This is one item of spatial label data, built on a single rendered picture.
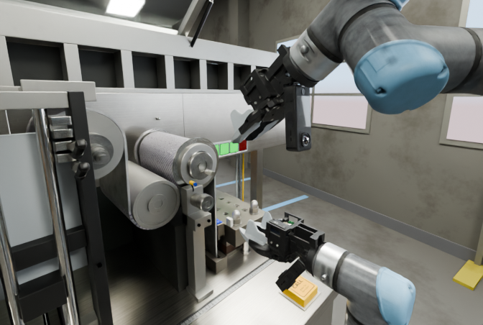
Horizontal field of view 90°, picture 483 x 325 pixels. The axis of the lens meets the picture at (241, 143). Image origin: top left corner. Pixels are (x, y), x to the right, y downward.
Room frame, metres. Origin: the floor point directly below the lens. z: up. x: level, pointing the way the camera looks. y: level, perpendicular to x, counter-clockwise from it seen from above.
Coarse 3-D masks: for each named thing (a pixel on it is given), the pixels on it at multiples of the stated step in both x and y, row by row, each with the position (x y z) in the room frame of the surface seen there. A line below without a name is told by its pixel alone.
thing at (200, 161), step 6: (192, 156) 0.61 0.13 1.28; (198, 156) 0.61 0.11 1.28; (204, 156) 0.62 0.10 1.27; (210, 156) 0.63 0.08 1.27; (192, 162) 0.59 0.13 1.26; (198, 162) 0.61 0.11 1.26; (204, 162) 0.63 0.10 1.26; (210, 162) 0.63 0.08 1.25; (192, 168) 0.59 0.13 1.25; (198, 168) 0.61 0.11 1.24; (204, 168) 0.62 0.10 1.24; (210, 168) 0.63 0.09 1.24; (192, 174) 0.59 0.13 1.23; (198, 174) 0.61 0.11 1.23; (204, 174) 0.62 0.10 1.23
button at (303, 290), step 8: (296, 280) 0.59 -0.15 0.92; (304, 280) 0.59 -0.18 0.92; (296, 288) 0.56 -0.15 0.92; (304, 288) 0.56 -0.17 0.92; (312, 288) 0.56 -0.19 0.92; (288, 296) 0.56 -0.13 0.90; (296, 296) 0.54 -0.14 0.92; (304, 296) 0.53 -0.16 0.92; (312, 296) 0.55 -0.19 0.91; (304, 304) 0.52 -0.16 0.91
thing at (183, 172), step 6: (198, 144) 0.62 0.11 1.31; (186, 150) 0.60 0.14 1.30; (192, 150) 0.61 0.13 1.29; (198, 150) 0.62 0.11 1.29; (204, 150) 0.63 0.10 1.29; (210, 150) 0.65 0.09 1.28; (186, 156) 0.60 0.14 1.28; (180, 162) 0.59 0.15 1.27; (186, 162) 0.59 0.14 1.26; (180, 168) 0.58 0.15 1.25; (186, 168) 0.59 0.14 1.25; (180, 174) 0.59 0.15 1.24; (186, 174) 0.59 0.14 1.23; (186, 180) 0.59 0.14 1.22; (192, 180) 0.60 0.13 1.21; (198, 180) 0.62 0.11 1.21; (204, 180) 0.63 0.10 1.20
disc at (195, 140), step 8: (184, 144) 0.60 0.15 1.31; (192, 144) 0.62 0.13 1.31; (208, 144) 0.66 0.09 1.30; (176, 152) 0.59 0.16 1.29; (216, 152) 0.67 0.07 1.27; (176, 160) 0.59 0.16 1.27; (216, 160) 0.67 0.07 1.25; (176, 168) 0.59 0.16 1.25; (216, 168) 0.67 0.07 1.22; (176, 176) 0.58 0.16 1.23; (184, 184) 0.60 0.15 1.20
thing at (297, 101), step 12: (288, 96) 0.41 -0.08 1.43; (300, 96) 0.41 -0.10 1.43; (288, 108) 0.41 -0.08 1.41; (300, 108) 0.41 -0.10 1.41; (288, 120) 0.41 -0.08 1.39; (300, 120) 0.41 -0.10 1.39; (288, 132) 0.41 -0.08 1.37; (300, 132) 0.40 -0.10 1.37; (288, 144) 0.41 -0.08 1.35; (300, 144) 0.40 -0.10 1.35
